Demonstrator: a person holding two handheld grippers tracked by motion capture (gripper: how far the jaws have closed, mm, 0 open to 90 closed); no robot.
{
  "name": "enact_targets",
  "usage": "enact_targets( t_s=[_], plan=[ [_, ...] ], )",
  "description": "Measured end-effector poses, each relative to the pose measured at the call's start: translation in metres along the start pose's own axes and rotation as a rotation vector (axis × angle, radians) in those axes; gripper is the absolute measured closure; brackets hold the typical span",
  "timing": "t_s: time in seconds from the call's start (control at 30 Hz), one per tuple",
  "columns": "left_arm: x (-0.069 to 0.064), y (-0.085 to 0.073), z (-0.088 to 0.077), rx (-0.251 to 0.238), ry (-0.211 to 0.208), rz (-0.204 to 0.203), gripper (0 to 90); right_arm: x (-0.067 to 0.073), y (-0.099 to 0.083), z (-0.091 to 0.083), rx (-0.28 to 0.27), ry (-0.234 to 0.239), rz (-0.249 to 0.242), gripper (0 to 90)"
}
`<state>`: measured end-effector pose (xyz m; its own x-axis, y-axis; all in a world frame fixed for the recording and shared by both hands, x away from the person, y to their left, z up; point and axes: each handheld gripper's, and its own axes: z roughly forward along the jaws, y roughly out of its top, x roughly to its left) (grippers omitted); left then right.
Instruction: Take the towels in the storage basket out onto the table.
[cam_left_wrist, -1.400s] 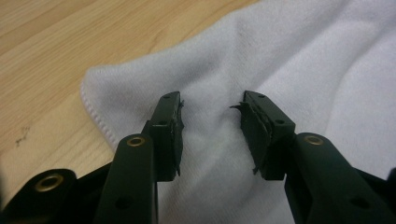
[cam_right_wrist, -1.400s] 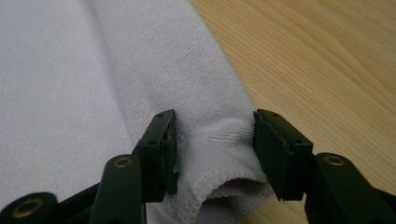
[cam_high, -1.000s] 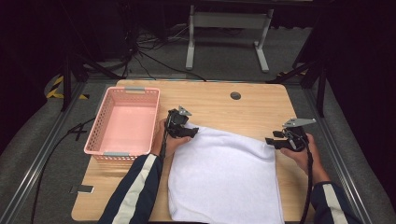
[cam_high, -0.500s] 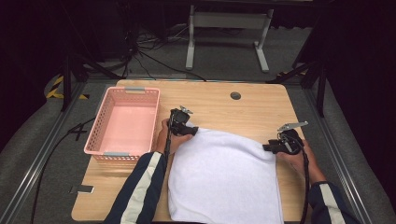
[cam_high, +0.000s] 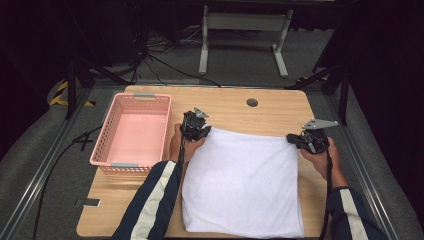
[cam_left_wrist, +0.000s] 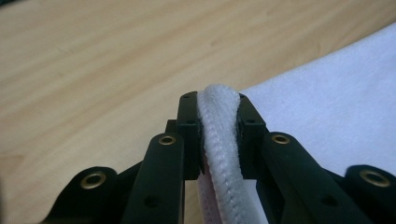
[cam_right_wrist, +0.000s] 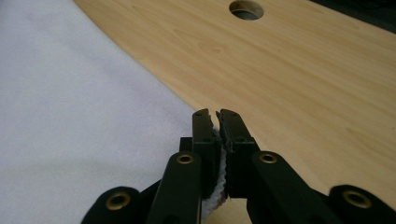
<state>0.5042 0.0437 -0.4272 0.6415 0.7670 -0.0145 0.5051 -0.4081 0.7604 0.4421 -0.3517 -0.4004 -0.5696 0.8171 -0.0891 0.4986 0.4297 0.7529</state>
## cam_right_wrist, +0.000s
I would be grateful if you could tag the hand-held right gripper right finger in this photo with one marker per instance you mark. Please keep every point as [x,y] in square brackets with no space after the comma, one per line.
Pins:
[238,168]

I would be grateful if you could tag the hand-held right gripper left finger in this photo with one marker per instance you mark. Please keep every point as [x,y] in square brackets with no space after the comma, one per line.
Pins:
[205,149]

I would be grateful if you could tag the white cloth with blue print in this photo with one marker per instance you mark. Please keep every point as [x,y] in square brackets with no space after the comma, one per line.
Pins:
[71,109]

